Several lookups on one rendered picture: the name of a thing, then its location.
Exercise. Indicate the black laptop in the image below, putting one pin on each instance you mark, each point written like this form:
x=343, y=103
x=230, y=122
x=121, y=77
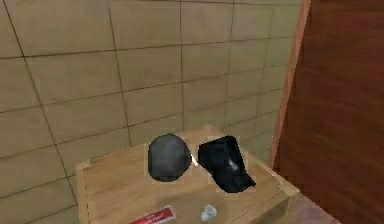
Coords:
x=225, y=163

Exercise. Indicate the small white cup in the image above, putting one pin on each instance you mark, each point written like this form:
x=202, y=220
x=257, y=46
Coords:
x=209, y=212

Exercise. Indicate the light wooden table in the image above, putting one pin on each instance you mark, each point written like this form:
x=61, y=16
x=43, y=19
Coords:
x=116, y=186

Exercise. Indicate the red flat card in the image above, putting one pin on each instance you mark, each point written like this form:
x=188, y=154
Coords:
x=156, y=216

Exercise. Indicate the brown wooden door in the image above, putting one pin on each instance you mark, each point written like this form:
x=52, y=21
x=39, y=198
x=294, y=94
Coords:
x=336, y=100

